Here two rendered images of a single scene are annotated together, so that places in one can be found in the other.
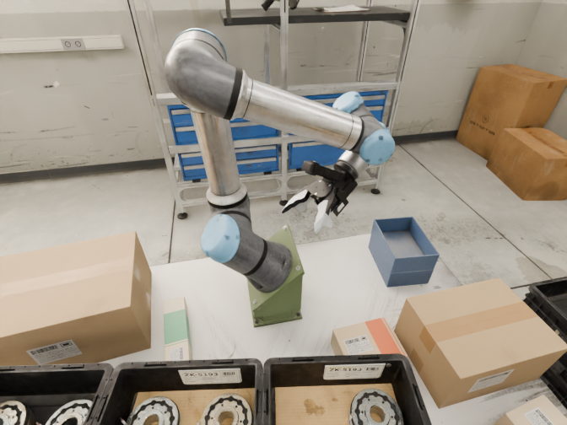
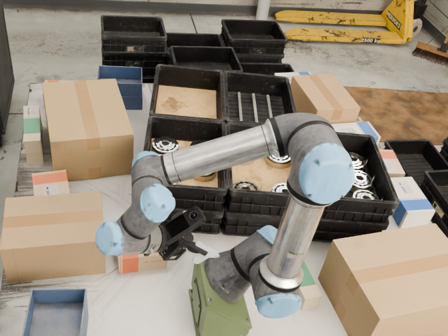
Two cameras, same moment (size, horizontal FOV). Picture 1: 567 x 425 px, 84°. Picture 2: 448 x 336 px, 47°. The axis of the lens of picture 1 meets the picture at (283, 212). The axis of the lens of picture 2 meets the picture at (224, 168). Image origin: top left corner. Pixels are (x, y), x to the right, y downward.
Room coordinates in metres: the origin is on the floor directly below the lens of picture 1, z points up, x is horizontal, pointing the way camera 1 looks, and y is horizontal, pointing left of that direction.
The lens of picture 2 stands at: (1.60, -0.11, 2.09)
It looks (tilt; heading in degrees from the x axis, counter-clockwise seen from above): 40 degrees down; 174
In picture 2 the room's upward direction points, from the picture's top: 9 degrees clockwise
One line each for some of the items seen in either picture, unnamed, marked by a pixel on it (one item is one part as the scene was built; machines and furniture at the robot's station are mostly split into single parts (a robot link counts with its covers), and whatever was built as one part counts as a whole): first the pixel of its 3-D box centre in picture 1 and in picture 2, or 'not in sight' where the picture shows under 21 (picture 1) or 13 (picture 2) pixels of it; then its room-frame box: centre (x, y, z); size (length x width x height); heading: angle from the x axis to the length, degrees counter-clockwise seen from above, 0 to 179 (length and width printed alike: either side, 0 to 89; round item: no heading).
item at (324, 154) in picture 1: (336, 131); not in sight; (2.24, -0.39, 0.60); 0.72 x 0.03 x 0.56; 102
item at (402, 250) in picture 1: (402, 243); (55, 326); (0.81, -0.42, 0.81); 0.20 x 0.15 x 0.07; 7
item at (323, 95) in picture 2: not in sight; (321, 105); (-0.51, 0.51, 0.78); 0.30 x 0.22 x 0.16; 17
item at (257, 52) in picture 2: not in sight; (249, 59); (-1.66, 0.25, 0.37); 0.40 x 0.30 x 0.45; 102
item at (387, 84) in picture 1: (283, 91); not in sight; (2.18, 0.00, 0.91); 1.70 x 0.10 x 0.05; 102
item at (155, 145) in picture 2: not in sight; (165, 145); (0.03, -0.19, 0.86); 0.10 x 0.10 x 0.01
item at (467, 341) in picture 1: (471, 338); (55, 235); (0.46, -0.50, 0.78); 0.30 x 0.22 x 0.16; 104
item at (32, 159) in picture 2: not in sight; (34, 140); (-0.08, -0.73, 0.73); 0.24 x 0.06 x 0.06; 17
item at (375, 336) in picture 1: (366, 349); (141, 249); (0.46, -0.23, 0.74); 0.16 x 0.12 x 0.07; 104
